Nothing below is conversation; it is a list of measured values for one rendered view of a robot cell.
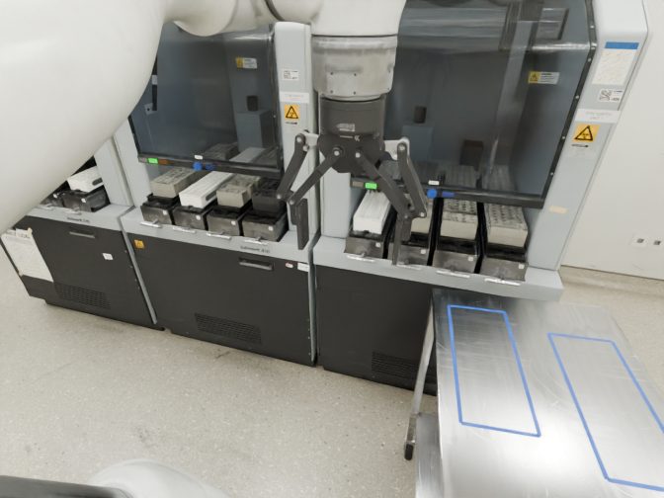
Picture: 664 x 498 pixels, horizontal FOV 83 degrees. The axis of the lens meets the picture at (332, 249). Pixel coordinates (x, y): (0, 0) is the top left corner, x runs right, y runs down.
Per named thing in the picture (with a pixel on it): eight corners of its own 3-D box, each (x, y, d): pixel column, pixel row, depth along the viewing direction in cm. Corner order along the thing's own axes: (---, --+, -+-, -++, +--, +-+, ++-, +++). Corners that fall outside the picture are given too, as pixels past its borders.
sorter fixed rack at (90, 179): (121, 168, 188) (117, 156, 185) (137, 170, 186) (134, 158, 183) (71, 192, 164) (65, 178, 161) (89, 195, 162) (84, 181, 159)
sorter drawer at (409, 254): (409, 185, 187) (411, 168, 182) (438, 188, 184) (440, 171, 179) (384, 267, 129) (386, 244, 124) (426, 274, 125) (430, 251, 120)
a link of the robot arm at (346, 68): (390, 39, 35) (385, 106, 38) (403, 33, 42) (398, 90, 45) (297, 37, 37) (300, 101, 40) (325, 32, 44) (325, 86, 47)
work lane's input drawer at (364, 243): (378, 182, 191) (379, 165, 186) (406, 185, 188) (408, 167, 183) (341, 260, 132) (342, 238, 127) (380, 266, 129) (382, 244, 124)
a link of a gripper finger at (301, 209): (300, 207, 51) (294, 207, 51) (302, 251, 54) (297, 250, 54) (307, 198, 53) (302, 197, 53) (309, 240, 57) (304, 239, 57)
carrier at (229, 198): (246, 206, 149) (244, 192, 146) (244, 207, 147) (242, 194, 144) (220, 202, 152) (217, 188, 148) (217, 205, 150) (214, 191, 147)
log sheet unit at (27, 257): (19, 276, 205) (-14, 217, 185) (59, 285, 198) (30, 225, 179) (15, 278, 203) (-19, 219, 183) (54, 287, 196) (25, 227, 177)
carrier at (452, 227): (474, 237, 129) (478, 221, 125) (474, 240, 127) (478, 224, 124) (440, 232, 132) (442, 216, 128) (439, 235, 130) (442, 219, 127)
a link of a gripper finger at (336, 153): (345, 154, 44) (336, 145, 44) (290, 210, 51) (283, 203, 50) (353, 144, 48) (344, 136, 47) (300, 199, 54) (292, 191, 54)
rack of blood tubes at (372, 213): (369, 199, 159) (370, 185, 155) (392, 202, 156) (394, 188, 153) (352, 232, 135) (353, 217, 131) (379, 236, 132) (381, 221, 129)
